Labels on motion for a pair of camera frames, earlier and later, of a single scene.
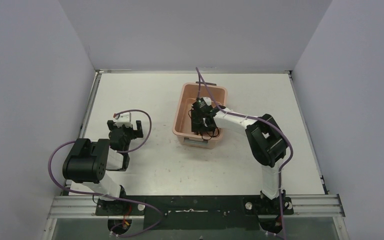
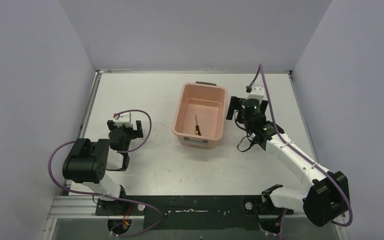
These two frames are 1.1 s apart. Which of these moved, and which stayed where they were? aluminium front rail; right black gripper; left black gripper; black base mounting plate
Moved: right black gripper
Stayed: left black gripper; black base mounting plate; aluminium front rail
